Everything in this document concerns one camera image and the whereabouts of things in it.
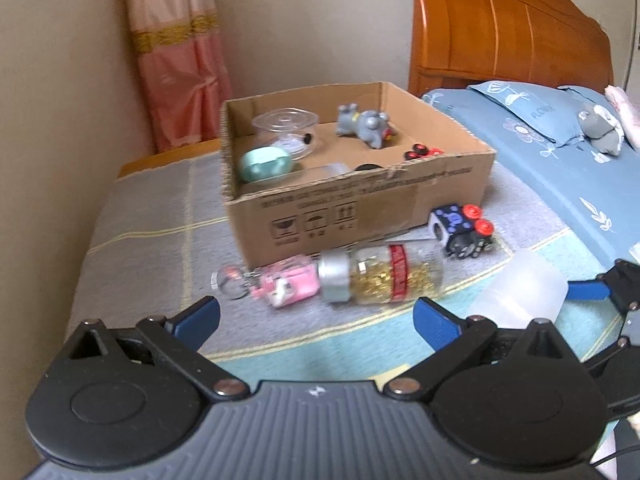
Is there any blue floral bed sheet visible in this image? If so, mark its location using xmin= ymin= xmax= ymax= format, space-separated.
xmin=420 ymin=80 xmax=640 ymax=271

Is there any grey toy figure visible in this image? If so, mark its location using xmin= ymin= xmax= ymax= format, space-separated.
xmin=336 ymin=103 xmax=396 ymax=150

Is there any wooden bedside table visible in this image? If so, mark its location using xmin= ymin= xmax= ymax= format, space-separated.
xmin=116 ymin=142 xmax=223 ymax=178

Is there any cardboard box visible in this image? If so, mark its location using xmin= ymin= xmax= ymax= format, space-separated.
xmin=220 ymin=81 xmax=497 ymax=270

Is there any pink cloth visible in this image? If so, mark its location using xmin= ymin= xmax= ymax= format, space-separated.
xmin=604 ymin=85 xmax=640 ymax=153

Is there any mint green earbud case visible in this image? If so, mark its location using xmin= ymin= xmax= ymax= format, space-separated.
xmin=238 ymin=146 xmax=294 ymax=184

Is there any striped grey teal blanket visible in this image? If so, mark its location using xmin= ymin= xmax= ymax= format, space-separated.
xmin=65 ymin=157 xmax=640 ymax=391

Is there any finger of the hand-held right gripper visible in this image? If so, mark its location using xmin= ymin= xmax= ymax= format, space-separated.
xmin=567 ymin=259 xmax=640 ymax=313
xmin=587 ymin=312 xmax=640 ymax=378

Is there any glass bottle with gold pins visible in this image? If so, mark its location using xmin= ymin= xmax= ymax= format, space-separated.
xmin=318 ymin=241 xmax=446 ymax=306

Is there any black cable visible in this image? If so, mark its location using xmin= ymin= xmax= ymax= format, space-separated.
xmin=592 ymin=441 xmax=640 ymax=467

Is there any red black wheeled toy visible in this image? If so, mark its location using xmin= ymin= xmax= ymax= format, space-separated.
xmin=402 ymin=144 xmax=446 ymax=161

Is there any pink curtain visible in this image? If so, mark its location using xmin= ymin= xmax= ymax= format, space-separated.
xmin=121 ymin=0 xmax=233 ymax=153

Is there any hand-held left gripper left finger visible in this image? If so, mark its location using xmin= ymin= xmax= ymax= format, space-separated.
xmin=67 ymin=296 xmax=250 ymax=403

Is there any blue floral pillow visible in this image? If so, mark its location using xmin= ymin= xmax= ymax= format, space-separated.
xmin=466 ymin=80 xmax=626 ymax=148

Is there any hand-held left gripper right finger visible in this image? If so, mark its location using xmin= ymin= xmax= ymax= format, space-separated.
xmin=384 ymin=297 xmax=576 ymax=402

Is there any grey plush toy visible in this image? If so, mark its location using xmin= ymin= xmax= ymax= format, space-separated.
xmin=577 ymin=102 xmax=625 ymax=155

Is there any frosted plastic cup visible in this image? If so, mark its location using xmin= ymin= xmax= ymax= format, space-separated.
xmin=467 ymin=248 xmax=570 ymax=331

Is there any wooden bed headboard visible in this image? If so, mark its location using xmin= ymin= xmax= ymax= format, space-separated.
xmin=401 ymin=0 xmax=615 ymax=96

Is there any clear plastic round container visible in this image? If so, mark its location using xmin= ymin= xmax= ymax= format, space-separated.
xmin=251 ymin=108 xmax=321 ymax=161

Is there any pink keychain charm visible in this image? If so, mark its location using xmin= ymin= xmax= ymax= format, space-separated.
xmin=210 ymin=255 xmax=322 ymax=308

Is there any black fidget cube toy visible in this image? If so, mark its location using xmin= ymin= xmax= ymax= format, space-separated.
xmin=427 ymin=201 xmax=497 ymax=261

